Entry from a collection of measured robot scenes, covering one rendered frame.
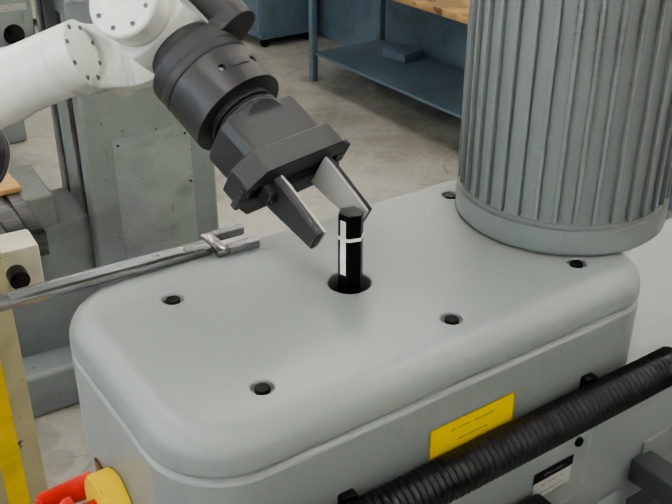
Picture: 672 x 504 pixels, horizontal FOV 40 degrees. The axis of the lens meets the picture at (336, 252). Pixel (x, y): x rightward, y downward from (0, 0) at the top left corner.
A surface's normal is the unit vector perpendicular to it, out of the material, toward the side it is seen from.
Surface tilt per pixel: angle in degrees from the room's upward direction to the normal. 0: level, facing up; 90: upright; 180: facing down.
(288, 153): 30
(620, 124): 90
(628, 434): 90
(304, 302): 0
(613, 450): 90
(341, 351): 0
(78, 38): 67
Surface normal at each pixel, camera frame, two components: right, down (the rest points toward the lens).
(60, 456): 0.00, -0.88
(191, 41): -0.02, -0.34
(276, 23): 0.56, 0.40
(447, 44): -0.83, 0.27
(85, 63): 0.92, -0.29
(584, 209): -0.04, 0.48
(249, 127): 0.37, -0.60
